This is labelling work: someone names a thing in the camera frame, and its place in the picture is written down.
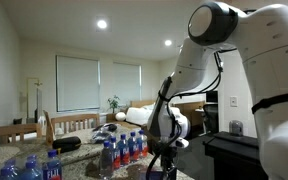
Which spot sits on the white round ball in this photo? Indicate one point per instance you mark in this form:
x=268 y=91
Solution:
x=120 y=116

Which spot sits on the round ceiling light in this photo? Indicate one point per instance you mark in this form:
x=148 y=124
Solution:
x=168 y=42
x=102 y=24

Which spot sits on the black headphones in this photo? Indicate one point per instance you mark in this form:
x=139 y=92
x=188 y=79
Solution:
x=109 y=127

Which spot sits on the narrow white window blind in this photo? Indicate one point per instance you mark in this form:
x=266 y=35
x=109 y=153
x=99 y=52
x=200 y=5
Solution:
x=127 y=83

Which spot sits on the wooden dining chair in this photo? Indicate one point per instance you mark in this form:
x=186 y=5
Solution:
x=10 y=128
x=74 y=117

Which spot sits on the wide white window blind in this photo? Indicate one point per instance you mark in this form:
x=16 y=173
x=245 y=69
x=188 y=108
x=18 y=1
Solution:
x=77 y=83

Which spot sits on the Fiji water bottle blue cap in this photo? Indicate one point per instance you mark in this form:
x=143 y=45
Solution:
x=142 y=146
x=152 y=175
x=30 y=173
x=133 y=150
x=106 y=161
x=123 y=153
x=52 y=170
x=14 y=166
x=115 y=155
x=33 y=158
x=4 y=175

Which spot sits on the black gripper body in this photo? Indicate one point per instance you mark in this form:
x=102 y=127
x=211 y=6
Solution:
x=169 y=160

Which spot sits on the white door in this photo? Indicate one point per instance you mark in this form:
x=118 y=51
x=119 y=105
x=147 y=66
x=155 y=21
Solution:
x=32 y=100

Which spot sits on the green potted plant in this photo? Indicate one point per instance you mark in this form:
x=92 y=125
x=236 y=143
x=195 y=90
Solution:
x=114 y=104

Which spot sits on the grey smart speaker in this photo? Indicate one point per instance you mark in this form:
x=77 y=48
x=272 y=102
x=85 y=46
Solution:
x=236 y=128

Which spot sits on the black oval case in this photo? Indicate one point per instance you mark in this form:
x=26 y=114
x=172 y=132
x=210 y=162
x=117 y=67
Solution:
x=67 y=144

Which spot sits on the black office chair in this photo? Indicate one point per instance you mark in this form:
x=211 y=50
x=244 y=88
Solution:
x=211 y=116

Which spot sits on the white light switch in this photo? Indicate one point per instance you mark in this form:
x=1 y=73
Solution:
x=234 y=101

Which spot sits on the white bedding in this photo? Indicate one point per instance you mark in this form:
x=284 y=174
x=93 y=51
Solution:
x=137 y=115

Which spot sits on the computer monitor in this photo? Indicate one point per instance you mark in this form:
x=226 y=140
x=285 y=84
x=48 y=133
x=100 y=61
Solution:
x=212 y=97

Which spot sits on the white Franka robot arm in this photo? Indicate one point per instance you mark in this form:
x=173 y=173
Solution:
x=277 y=66

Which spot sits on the clear plastic bag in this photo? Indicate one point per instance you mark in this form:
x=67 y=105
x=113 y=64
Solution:
x=100 y=136

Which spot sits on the wall cross ornament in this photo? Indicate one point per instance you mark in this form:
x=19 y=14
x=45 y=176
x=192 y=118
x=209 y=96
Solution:
x=38 y=83

